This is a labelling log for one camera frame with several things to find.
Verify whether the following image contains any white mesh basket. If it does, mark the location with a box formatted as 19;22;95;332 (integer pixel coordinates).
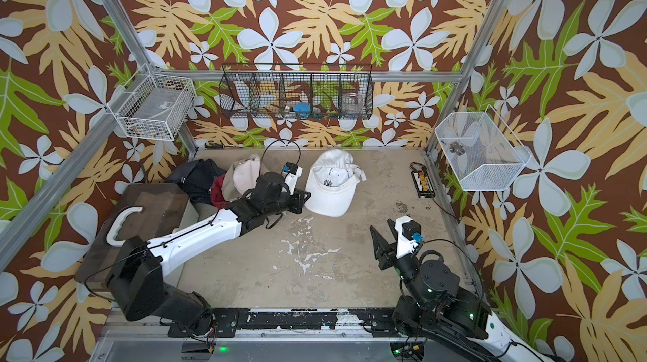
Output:
435;106;532;192

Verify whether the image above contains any black wire basket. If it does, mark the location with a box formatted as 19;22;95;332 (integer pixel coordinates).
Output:
217;64;375;120

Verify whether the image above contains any brown lidded storage box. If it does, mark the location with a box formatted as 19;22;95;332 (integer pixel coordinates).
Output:
75;183;199;296

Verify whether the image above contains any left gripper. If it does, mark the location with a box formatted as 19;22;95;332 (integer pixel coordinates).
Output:
264;187;312;219

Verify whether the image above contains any black orange device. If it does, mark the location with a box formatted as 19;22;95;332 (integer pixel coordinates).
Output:
411;168;436;199

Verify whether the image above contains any cream pink baseball cap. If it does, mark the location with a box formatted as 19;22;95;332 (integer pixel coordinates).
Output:
232;154;268;193

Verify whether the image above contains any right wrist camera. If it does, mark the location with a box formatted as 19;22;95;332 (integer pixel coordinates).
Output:
395;215;423;259

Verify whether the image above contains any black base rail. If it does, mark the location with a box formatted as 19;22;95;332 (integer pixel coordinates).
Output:
168;307;399;339

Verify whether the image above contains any small dark object in basket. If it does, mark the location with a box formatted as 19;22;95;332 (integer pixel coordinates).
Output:
449;141;466;156

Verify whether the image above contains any black baseball cap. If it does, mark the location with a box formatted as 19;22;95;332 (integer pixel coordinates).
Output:
164;159;226;205

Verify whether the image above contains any white baseball cap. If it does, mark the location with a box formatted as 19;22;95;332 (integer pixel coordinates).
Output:
305;149;367;217

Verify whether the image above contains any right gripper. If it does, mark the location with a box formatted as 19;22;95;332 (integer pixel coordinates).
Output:
371;220;431;311

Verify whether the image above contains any maroon baseball cap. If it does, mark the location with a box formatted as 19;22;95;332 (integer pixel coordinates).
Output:
210;174;230;210

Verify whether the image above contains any blue object in basket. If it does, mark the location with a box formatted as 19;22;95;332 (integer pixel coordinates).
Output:
292;102;312;117

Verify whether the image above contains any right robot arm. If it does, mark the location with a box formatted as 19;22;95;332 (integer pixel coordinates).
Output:
369;215;562;361

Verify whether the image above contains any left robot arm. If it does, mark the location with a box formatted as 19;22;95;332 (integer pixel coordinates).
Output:
105;163;310;336

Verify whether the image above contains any white wire basket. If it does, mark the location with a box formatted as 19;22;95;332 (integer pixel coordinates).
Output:
111;65;196;141

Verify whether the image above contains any beige baseball cap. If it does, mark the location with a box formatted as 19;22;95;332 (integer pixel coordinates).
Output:
222;162;244;202

